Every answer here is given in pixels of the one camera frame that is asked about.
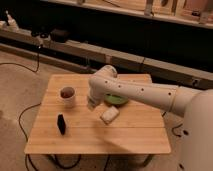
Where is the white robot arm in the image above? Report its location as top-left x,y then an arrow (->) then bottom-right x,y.
87,65 -> 213,171

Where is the black eraser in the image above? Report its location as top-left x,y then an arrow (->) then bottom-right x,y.
57,114 -> 66,135

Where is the green plate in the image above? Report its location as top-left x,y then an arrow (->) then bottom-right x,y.
104,95 -> 128,105

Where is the white cup with drink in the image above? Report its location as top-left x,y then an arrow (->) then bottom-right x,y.
60,87 -> 75,108

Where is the wooden table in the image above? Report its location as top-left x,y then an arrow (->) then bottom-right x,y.
25,74 -> 171,154

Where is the dark object on ledge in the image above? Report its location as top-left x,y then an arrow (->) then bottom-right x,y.
50,29 -> 69,43

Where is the black floor cable left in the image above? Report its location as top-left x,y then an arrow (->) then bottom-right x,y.
18,102 -> 42,171

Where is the black cable with adapter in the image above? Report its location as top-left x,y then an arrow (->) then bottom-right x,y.
161,111 -> 190,138

